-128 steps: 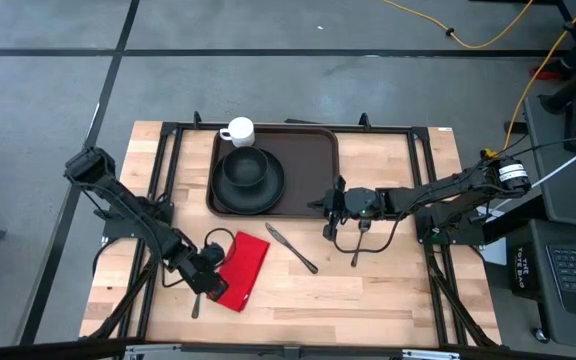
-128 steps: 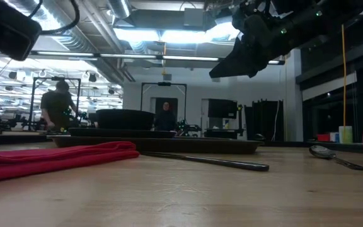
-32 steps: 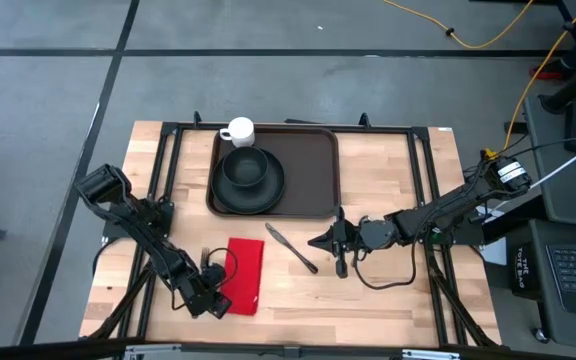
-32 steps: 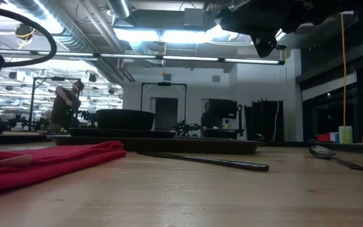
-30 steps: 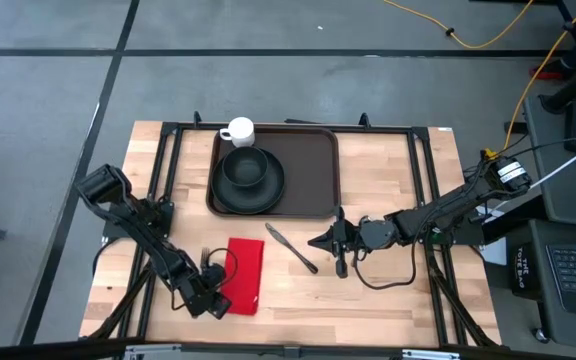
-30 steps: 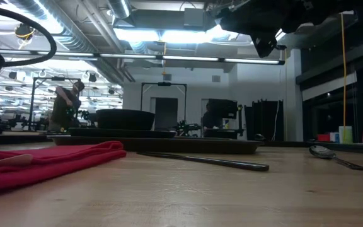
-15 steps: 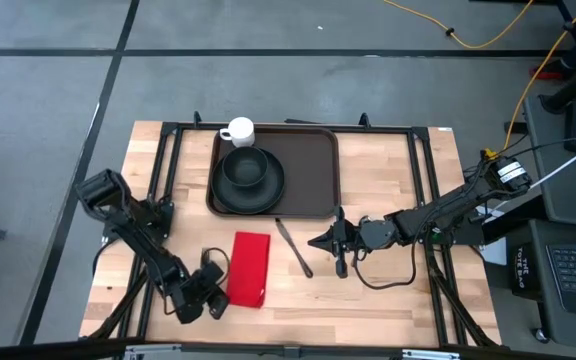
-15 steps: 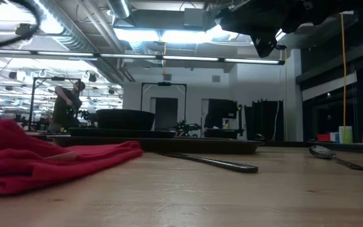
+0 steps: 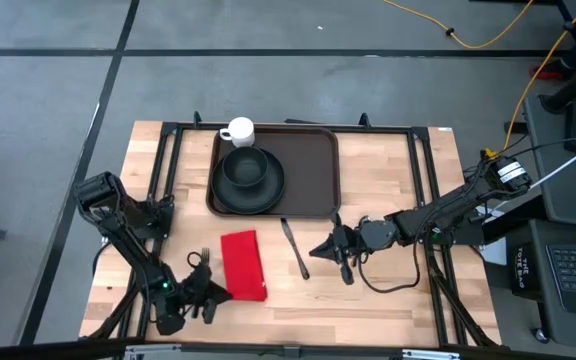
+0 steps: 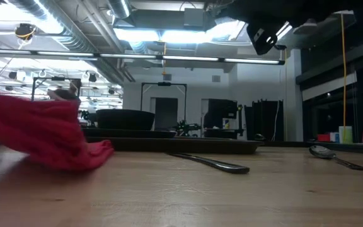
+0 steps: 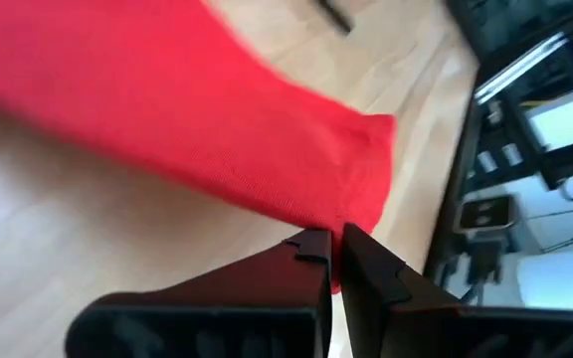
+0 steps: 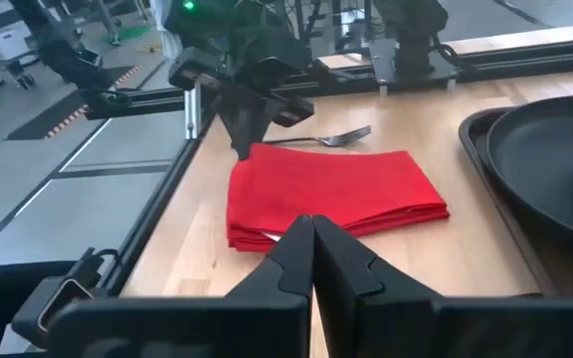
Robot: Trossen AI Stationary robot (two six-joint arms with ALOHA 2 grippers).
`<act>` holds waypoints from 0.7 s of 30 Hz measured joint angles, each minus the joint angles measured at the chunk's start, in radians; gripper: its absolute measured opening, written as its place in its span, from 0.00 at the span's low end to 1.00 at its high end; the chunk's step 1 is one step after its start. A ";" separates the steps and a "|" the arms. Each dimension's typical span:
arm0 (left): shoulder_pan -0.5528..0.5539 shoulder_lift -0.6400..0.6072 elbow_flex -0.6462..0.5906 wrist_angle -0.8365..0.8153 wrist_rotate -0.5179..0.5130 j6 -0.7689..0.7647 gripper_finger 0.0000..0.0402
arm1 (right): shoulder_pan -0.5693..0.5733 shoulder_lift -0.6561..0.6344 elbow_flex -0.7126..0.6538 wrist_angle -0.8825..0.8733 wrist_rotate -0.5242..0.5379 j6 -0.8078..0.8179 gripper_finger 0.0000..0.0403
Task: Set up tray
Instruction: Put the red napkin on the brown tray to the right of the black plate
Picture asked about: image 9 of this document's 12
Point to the black tote bag box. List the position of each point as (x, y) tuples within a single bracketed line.
[(525, 270)]

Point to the black round bowl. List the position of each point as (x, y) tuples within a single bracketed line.
[(245, 167)]

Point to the dark metal knife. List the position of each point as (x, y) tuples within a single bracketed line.
[(295, 250)]

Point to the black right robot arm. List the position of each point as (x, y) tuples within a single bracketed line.
[(448, 207)]

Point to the person's shoe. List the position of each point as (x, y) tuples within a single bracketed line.
[(548, 74)]

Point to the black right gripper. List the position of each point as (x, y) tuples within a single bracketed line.
[(350, 240)]

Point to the dark brown plastic tray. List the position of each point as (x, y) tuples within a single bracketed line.
[(313, 175)]

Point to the black caster wheel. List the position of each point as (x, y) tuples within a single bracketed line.
[(542, 335)]

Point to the red cloth napkin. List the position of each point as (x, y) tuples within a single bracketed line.
[(243, 265)]

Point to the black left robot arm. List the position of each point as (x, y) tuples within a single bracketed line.
[(128, 245)]

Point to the white ceramic mug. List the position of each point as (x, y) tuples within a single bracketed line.
[(242, 131)]

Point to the dark metal fork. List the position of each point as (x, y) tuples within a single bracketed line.
[(206, 255)]

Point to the white paper sheet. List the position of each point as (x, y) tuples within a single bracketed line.
[(495, 255)]

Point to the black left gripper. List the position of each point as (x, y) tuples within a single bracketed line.
[(200, 295)]

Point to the black camera rig bar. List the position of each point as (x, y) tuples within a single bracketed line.
[(43, 350)]

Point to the black round plate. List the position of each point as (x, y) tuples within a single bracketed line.
[(268, 197)]

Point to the black metal table frame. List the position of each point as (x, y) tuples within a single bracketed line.
[(203, 125)]

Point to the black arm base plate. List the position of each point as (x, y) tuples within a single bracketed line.
[(108, 216), (468, 240)]

